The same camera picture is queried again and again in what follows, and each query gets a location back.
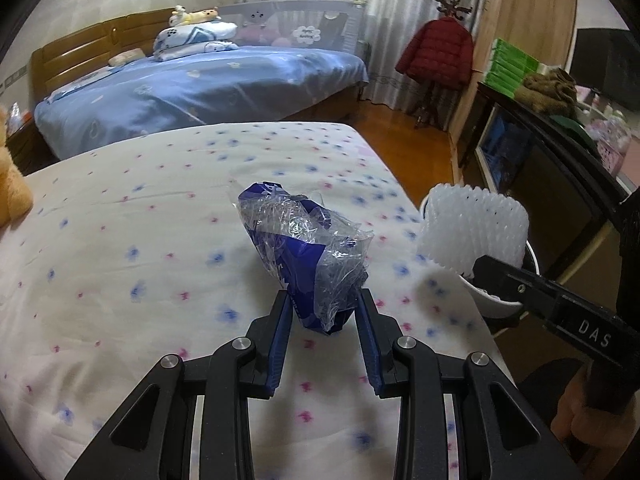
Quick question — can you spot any wooden wardrobe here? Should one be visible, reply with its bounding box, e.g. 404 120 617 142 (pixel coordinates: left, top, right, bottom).
450 0 577 161

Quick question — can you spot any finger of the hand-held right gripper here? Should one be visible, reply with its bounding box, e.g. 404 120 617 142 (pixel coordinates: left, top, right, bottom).
472 255 563 324

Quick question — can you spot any white foam fruit net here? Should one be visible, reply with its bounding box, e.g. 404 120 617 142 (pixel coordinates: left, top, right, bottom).
417 183 530 281

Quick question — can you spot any stack of green boxes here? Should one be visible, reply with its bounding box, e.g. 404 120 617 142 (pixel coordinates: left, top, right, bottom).
486 37 544 99

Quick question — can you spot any wooden bed frame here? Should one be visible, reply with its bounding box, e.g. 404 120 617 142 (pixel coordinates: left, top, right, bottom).
30 10 362 162

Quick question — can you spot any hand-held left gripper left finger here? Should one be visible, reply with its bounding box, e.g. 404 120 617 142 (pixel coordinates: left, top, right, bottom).
65 290 292 480

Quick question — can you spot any pink patterned box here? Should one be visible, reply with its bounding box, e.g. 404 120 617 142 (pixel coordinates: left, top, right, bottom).
597 137 631 174

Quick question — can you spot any orange teddy bear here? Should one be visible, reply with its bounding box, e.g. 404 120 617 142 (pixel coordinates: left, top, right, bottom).
0 105 34 229

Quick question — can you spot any dark glass-front cabinet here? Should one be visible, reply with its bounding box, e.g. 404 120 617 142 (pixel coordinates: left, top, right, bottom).
457 80 640 282

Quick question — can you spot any black-lined round waste bin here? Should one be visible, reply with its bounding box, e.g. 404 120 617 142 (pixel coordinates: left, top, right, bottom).
419 195 542 333

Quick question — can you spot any dark green cloth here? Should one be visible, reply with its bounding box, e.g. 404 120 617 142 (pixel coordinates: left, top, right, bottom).
550 115 601 154

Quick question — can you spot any grey bed guard rail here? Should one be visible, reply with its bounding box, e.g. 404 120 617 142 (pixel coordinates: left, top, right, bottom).
220 1 369 54

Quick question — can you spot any yellow plush toy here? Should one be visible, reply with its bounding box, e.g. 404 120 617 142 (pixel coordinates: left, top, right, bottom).
168 5 223 28

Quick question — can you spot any red puffer jacket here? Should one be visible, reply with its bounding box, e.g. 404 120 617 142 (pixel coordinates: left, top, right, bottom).
395 17 475 94

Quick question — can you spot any black television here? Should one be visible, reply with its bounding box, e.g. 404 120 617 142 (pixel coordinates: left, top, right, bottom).
570 27 640 111

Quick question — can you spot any blue and clear plastic wrapper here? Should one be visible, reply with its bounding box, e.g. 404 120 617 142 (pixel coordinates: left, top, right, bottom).
232 181 375 335

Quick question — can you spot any blue and white pillow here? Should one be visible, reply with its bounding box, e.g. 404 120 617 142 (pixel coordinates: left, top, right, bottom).
152 22 240 64

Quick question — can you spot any wooden nightstand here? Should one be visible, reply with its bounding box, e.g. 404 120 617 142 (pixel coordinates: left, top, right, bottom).
0 120 51 177

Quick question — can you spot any brown fuzzy cloth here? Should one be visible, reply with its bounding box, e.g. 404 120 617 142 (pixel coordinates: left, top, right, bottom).
514 67 581 120

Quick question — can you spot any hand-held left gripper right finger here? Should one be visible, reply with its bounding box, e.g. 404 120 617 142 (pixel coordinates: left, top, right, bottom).
355 287 568 480

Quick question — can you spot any white floral blanket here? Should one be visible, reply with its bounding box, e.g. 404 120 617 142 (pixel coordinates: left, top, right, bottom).
0 122 516 480

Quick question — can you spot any blue bed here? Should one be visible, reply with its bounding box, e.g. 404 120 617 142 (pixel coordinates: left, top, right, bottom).
34 44 370 162

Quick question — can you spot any small beige pillow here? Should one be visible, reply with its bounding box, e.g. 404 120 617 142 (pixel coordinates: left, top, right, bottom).
107 47 147 67

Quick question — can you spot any wooden coat rack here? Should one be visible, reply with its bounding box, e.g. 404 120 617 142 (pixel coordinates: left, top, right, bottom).
414 0 474 132

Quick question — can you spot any person's right hand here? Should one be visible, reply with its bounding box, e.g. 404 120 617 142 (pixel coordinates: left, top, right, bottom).
552 361 640 454

